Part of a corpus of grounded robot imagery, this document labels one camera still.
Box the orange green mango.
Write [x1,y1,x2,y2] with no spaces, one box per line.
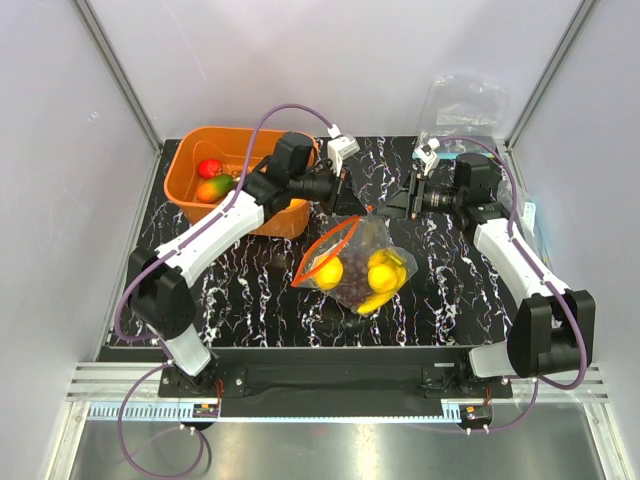
[196,174,235,204]

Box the red apple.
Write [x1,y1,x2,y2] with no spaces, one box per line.
[197,158,223,180]

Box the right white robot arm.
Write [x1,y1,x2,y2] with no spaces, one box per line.
[376,152,595,397]

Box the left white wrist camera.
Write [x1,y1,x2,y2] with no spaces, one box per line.
[327,135,360,175]

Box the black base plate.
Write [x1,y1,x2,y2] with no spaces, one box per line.
[158,346,513,421]

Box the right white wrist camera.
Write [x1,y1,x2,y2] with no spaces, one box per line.
[412,138,440,178]

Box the yellow lemon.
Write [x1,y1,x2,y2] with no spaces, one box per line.
[313,257,344,290]

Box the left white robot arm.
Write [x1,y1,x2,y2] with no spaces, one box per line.
[123,132,365,396]

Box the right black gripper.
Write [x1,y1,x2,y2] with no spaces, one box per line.
[372,171,463,223]

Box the clear plastic bag right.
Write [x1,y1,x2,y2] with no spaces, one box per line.
[497,173,541,255]

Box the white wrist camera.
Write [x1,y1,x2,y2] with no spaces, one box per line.
[327,135,360,175]
[412,138,440,178]

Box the red zip clear bag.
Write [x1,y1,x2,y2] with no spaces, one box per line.
[292,212,418,316]

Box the dark red grape bunch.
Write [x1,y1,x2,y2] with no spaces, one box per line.
[335,254,373,309]

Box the yellow banana bunch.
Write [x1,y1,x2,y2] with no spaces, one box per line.
[357,248,408,315]

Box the blue zip plastic bag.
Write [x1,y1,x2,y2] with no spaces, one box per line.
[412,73,510,161]

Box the yellow pear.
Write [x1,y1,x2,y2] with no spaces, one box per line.
[368,264,398,294]

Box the orange plastic basket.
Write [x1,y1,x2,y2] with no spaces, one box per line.
[164,126,311,239]

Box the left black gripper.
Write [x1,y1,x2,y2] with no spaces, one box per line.
[289,161,368,218]

